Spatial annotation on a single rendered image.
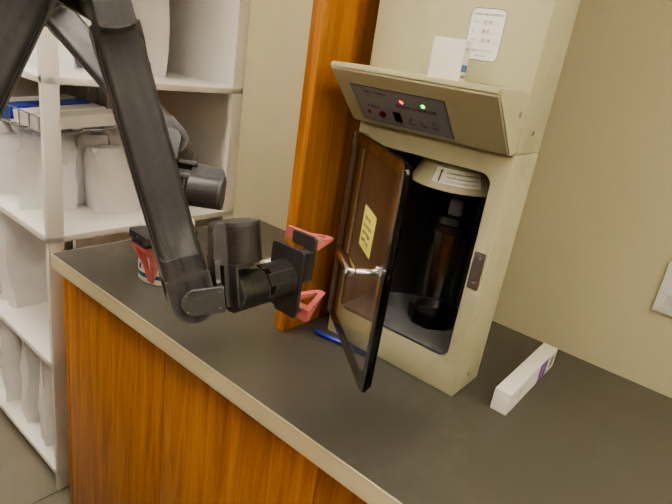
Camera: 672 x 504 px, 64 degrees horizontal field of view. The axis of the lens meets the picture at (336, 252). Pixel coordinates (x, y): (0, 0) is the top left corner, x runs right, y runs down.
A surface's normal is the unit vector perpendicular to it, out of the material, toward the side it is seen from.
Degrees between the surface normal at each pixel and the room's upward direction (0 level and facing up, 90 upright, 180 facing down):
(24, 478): 0
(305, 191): 90
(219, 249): 77
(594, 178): 90
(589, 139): 90
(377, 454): 0
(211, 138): 90
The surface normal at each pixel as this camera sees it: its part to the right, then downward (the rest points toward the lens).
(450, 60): -0.39, 0.26
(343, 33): 0.76, 0.33
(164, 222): 0.37, 0.15
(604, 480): 0.15, -0.93
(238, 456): -0.63, 0.18
